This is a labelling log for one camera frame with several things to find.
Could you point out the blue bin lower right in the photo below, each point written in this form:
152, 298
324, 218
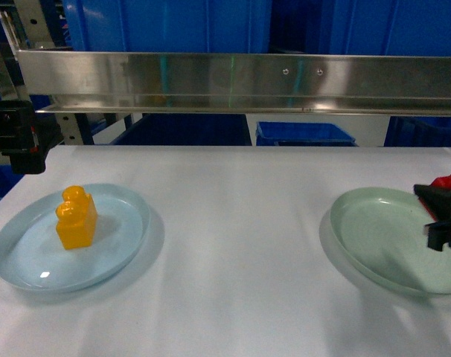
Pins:
418, 132

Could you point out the stainless steel rack rail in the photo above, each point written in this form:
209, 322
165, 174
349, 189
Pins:
82, 82

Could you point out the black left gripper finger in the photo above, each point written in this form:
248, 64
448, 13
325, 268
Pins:
436, 200

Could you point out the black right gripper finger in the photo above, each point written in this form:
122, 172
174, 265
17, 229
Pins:
438, 235

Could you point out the large blue bin upper left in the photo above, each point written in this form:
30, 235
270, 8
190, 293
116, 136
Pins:
170, 26

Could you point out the yellow toy block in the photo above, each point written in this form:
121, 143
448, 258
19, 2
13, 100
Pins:
77, 218

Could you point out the green round plate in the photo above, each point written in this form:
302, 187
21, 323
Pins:
381, 233

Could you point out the red toy block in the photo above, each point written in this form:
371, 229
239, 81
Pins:
443, 182

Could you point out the blue bin lower left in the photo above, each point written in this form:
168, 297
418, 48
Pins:
176, 129

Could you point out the light blue round plate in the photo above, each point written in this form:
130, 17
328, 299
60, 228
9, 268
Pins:
33, 258

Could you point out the small blue bin centre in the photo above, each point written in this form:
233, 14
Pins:
288, 134

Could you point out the large blue bin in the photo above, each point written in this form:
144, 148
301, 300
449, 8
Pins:
394, 28
170, 26

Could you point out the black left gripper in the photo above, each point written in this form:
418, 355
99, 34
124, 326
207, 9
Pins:
25, 138

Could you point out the large blue bin upper centre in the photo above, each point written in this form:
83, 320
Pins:
394, 28

